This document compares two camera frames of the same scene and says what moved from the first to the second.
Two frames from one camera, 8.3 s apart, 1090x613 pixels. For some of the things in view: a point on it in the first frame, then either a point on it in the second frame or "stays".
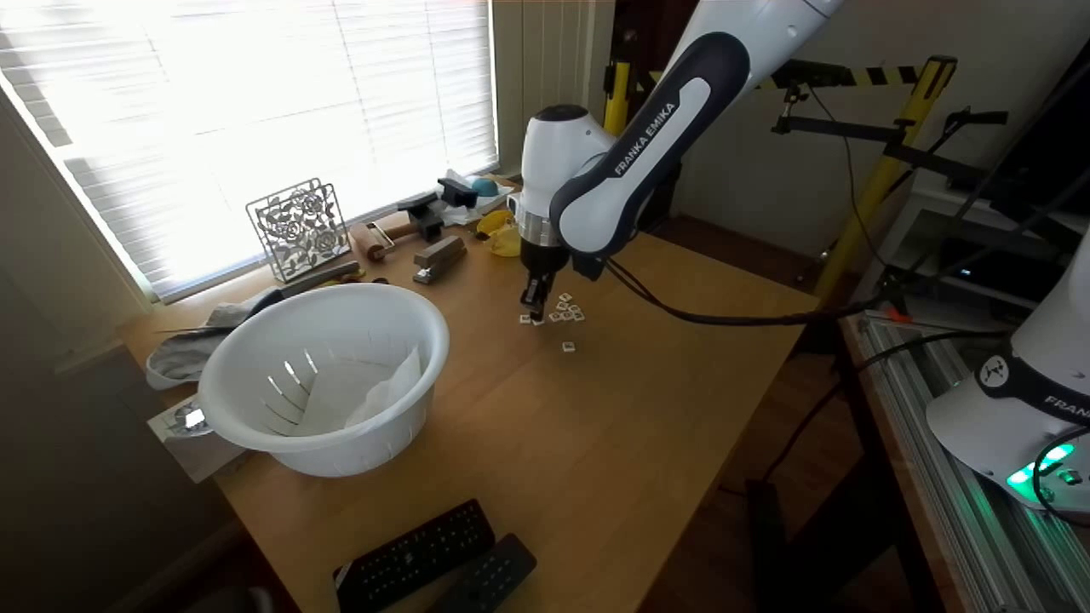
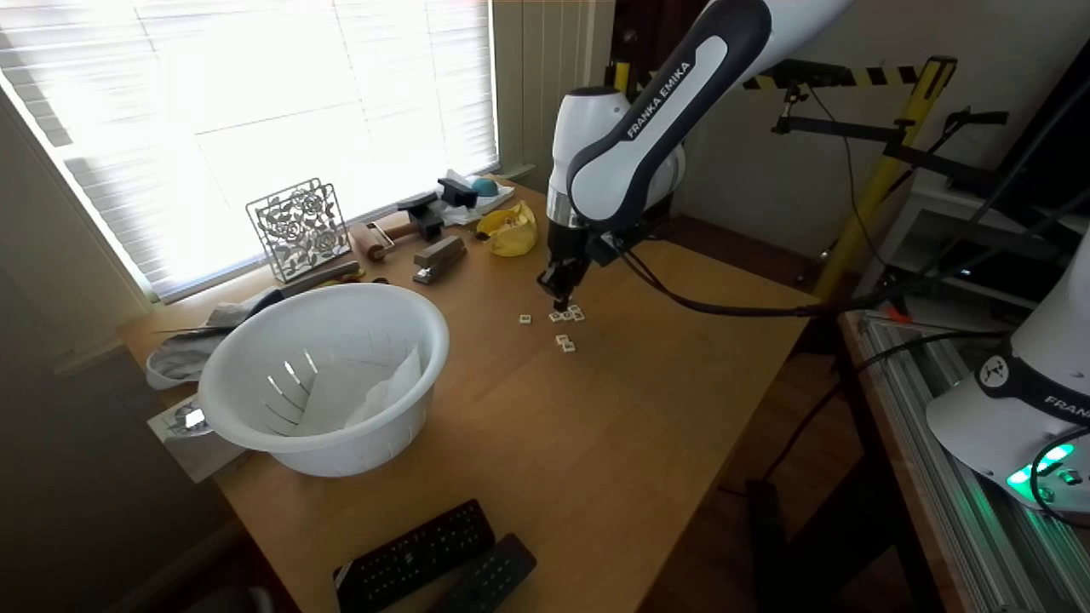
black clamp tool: x=431 y=209 stays
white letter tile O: x=565 y=313 stays
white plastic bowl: x=327 y=379 stays
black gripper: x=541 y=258 → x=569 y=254
